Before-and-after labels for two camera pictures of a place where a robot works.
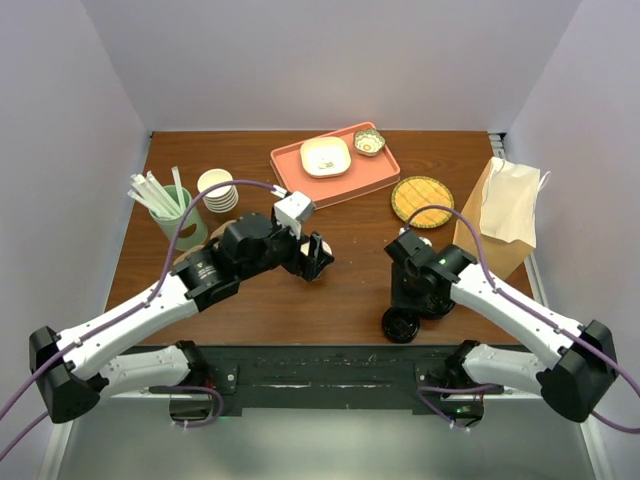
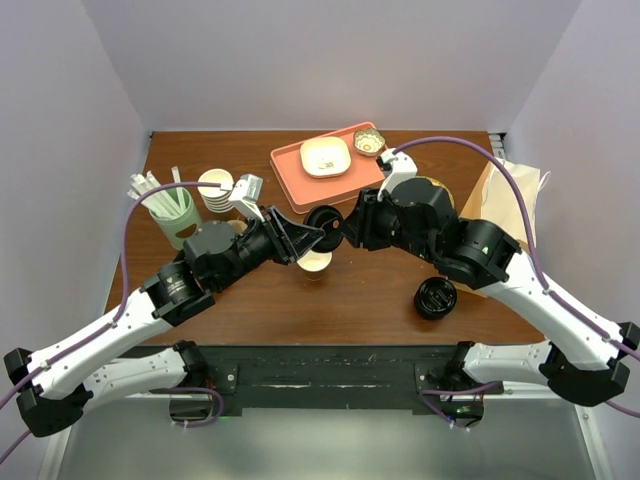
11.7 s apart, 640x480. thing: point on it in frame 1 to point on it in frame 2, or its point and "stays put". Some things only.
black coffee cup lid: (400, 325) to (329, 219)
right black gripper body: (405, 292) to (378, 220)
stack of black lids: (436, 306) stays put
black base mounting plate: (325, 377) stays put
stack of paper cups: (222, 199) stays put
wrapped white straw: (150, 205) stays put
